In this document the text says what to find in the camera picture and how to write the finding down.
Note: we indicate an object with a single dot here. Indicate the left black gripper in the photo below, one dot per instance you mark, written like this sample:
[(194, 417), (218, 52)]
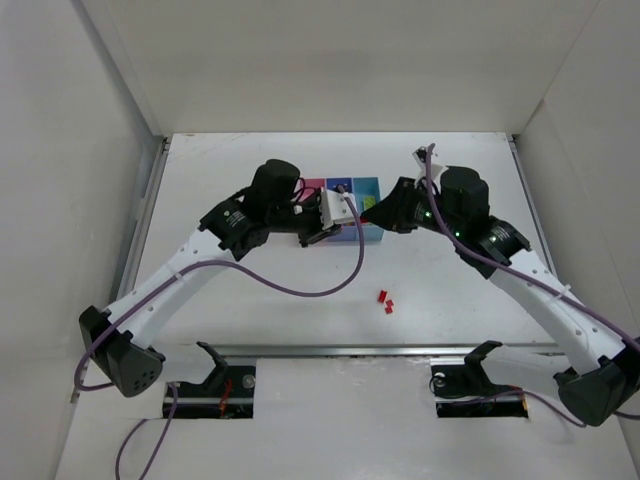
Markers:
[(312, 233)]

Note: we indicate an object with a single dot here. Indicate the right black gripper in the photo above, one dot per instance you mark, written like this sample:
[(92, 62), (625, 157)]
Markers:
[(400, 206)]

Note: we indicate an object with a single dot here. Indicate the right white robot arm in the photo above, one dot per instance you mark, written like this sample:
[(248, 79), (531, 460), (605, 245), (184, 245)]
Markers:
[(602, 368)]

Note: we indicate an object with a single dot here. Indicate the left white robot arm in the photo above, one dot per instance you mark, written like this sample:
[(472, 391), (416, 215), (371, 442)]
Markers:
[(118, 339)]

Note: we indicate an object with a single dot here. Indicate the light blue container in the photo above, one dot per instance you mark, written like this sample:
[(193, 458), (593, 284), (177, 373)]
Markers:
[(367, 193)]

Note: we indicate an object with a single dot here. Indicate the dark blue container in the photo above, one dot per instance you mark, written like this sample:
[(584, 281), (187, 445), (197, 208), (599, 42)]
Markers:
[(348, 231)]

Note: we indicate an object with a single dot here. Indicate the pink container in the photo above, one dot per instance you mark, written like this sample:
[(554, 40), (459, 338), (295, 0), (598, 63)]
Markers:
[(310, 184)]

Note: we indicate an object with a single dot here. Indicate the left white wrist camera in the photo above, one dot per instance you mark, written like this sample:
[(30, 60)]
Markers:
[(337, 208)]

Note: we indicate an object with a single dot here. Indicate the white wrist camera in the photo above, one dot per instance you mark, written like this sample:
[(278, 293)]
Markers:
[(428, 169), (337, 208)]

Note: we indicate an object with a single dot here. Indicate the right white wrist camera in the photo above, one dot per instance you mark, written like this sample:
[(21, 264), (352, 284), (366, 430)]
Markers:
[(428, 169)]

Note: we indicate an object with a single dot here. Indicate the front aluminium rail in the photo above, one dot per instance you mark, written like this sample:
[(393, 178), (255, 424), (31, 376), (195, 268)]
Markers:
[(321, 351)]

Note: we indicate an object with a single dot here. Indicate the aluminium rail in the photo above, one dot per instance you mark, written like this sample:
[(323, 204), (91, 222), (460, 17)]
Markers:
[(321, 351), (146, 188), (540, 235)]

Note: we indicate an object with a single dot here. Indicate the right aluminium rail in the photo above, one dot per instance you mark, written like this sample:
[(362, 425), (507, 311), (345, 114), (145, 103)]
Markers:
[(540, 235)]

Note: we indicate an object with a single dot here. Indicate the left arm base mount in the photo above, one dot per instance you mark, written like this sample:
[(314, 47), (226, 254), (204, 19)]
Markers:
[(201, 384)]

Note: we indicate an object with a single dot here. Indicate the left aluminium rail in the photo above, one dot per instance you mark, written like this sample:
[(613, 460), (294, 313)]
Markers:
[(146, 188)]

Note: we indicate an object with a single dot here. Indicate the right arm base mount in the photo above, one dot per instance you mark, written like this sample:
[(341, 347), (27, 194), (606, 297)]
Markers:
[(463, 390)]

